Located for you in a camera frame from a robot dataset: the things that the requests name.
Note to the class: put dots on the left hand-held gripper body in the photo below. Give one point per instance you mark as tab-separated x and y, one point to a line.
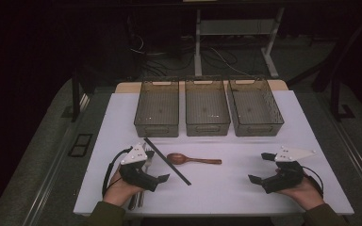
136	175

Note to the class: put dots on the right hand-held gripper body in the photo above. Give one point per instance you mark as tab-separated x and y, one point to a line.
284	180

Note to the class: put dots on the black chopstick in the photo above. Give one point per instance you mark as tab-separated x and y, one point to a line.
166	160

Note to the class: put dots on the wooden spoon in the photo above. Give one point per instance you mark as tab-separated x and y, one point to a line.
176	158

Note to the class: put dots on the person's left hand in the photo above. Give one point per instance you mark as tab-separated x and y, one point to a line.
118	190

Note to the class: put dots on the person's right hand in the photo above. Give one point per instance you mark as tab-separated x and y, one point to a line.
308	194

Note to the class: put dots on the white table mat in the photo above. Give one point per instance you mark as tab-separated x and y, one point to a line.
226	188

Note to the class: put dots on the black metal stand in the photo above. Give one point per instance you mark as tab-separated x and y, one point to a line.
335	100
75	94

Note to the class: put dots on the white metal stand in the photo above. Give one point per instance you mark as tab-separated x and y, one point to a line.
198	47

